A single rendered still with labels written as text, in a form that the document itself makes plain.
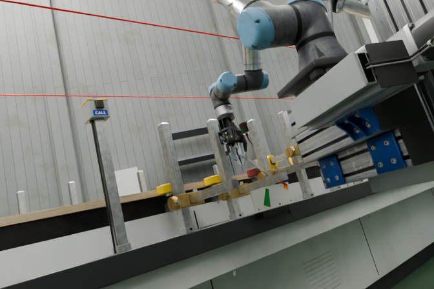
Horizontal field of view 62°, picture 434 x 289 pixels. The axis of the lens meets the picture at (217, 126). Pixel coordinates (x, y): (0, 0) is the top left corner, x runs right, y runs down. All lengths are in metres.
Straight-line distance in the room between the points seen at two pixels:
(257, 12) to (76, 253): 1.00
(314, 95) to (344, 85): 0.10
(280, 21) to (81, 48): 6.14
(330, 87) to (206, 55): 6.46
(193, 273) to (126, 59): 5.80
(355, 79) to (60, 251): 1.10
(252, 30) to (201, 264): 0.85
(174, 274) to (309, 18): 0.93
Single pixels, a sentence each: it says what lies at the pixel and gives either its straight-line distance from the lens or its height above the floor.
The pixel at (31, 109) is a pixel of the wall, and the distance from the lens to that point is 6.65.
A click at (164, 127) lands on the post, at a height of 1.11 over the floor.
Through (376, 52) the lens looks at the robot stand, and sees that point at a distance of 0.74.
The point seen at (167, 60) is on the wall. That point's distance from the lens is 6.97.
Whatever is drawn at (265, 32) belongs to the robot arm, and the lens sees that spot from 1.01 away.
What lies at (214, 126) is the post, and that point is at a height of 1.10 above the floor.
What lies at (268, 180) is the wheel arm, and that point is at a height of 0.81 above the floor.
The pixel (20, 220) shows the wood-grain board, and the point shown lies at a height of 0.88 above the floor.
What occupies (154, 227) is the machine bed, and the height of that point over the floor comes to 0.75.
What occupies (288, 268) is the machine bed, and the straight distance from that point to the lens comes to 2.01.
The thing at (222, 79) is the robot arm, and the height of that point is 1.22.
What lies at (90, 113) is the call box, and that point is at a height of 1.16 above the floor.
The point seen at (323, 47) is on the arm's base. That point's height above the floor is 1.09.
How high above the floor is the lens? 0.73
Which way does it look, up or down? 14 degrees up
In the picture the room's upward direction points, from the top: 15 degrees counter-clockwise
